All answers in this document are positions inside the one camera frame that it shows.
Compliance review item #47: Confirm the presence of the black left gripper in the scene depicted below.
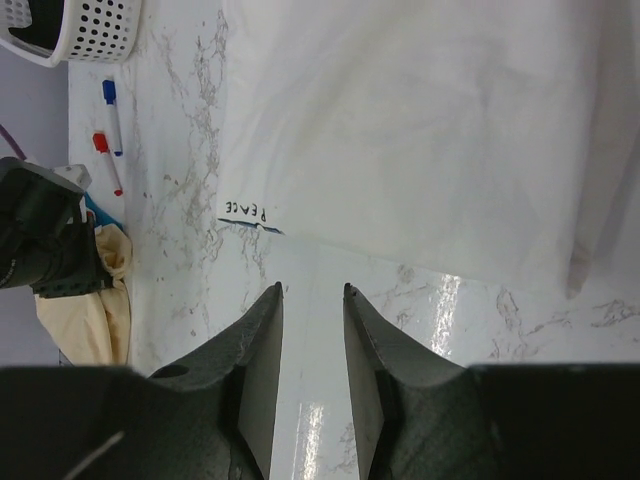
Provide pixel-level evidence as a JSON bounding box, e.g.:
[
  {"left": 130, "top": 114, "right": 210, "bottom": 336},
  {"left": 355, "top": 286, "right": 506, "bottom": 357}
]
[{"left": 1, "top": 157, "right": 113, "bottom": 298}]

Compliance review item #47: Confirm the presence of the white plastic laundry basket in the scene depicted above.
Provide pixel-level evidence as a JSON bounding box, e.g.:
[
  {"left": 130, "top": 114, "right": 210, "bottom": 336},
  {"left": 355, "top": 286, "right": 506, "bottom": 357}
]
[{"left": 1, "top": 1, "right": 142, "bottom": 68}]

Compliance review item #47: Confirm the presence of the black t shirt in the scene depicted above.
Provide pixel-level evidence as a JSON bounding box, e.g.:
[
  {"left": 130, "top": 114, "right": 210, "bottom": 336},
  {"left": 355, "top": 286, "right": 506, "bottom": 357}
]
[{"left": 9, "top": 0, "right": 65, "bottom": 50}]

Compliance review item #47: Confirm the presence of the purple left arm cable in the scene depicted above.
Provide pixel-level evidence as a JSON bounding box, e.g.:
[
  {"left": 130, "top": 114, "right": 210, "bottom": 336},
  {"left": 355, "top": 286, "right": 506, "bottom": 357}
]
[{"left": 0, "top": 124, "right": 29, "bottom": 161}]

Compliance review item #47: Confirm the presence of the blue capped white marker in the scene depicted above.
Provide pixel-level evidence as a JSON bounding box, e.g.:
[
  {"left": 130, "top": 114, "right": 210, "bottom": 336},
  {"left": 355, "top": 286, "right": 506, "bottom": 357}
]
[{"left": 102, "top": 79, "right": 123, "bottom": 157}]

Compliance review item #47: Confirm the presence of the cream t shirt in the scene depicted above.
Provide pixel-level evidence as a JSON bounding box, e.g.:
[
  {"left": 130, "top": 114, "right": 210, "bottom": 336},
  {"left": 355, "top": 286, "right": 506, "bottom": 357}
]
[{"left": 35, "top": 224, "right": 132, "bottom": 365}]

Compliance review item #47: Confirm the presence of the folded blue t shirt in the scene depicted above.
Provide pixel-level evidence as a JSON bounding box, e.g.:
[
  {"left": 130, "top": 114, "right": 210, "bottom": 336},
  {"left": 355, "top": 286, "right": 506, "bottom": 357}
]
[{"left": 84, "top": 192, "right": 124, "bottom": 231}]

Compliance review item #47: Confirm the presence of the red capped white marker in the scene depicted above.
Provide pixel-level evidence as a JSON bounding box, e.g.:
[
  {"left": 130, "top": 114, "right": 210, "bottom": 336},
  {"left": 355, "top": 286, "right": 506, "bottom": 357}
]
[{"left": 92, "top": 131, "right": 123, "bottom": 197}]

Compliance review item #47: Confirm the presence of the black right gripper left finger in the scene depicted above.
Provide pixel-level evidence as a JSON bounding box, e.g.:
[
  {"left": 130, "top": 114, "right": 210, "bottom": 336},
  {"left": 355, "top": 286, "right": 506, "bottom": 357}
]
[{"left": 1, "top": 284, "right": 283, "bottom": 479}]

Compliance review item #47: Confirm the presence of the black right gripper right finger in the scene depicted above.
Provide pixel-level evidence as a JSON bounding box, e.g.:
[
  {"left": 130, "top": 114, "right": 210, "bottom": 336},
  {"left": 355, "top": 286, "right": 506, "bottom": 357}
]
[{"left": 343, "top": 285, "right": 639, "bottom": 479}]

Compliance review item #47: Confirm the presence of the white daisy print t shirt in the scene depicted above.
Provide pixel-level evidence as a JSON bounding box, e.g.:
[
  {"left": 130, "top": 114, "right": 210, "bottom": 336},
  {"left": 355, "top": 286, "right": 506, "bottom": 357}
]
[{"left": 216, "top": 1, "right": 639, "bottom": 295}]

